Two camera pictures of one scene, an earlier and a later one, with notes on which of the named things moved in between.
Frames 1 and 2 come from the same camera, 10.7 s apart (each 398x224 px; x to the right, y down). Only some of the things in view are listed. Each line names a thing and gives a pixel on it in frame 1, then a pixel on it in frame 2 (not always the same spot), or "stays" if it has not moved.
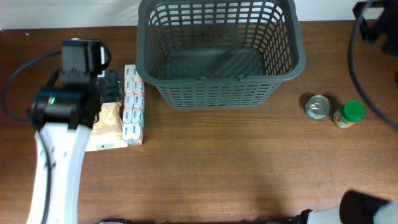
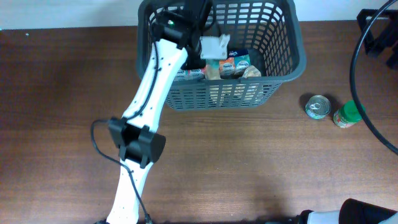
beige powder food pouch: [107, 131] to [232, 94]
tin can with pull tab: [318, 106] stays
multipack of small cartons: [134, 106] to [230, 68]
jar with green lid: [351, 113] stays
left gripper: [113, 84] to [197, 63]
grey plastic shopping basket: [209, 55] stays
